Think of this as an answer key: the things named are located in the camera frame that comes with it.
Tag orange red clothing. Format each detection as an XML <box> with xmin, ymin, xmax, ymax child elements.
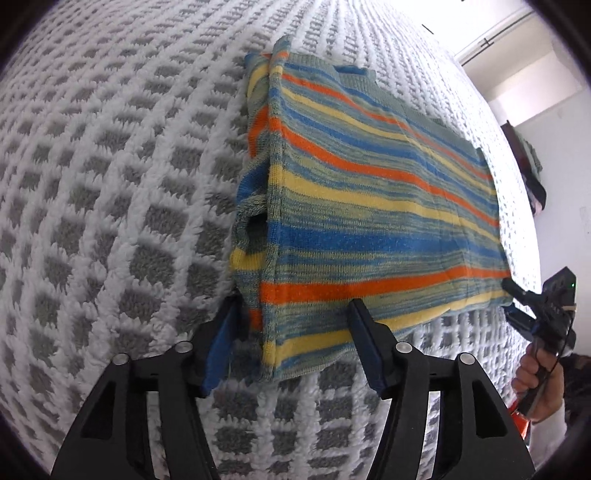
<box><xmin>508</xmin><ymin>399</ymin><xmax>530</xmax><ymax>444</ymax></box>

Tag black cable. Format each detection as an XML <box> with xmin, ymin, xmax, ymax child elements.
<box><xmin>535</xmin><ymin>317</ymin><xmax>576</xmax><ymax>384</ymax></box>

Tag dark wooden nightstand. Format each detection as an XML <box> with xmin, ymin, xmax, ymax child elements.
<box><xmin>501</xmin><ymin>121</ymin><xmax>547</xmax><ymax>216</ymax></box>

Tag person right hand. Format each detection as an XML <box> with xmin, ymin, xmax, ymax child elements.
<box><xmin>511</xmin><ymin>343</ymin><xmax>565</xmax><ymax>423</ymax></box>

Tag white grey woven bedspread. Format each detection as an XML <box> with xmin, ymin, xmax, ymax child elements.
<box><xmin>1</xmin><ymin>1</ymin><xmax>541</xmax><ymax>473</ymax></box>

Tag pile of clothes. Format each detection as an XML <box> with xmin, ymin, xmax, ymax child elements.
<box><xmin>517</xmin><ymin>132</ymin><xmax>547</xmax><ymax>216</ymax></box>

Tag striped knit sweater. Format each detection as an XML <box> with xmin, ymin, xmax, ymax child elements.
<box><xmin>229</xmin><ymin>37</ymin><xmax>510</xmax><ymax>381</ymax></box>

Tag white wardrobe doors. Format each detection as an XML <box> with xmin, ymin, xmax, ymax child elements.
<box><xmin>369</xmin><ymin>1</ymin><xmax>554</xmax><ymax>70</ymax></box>

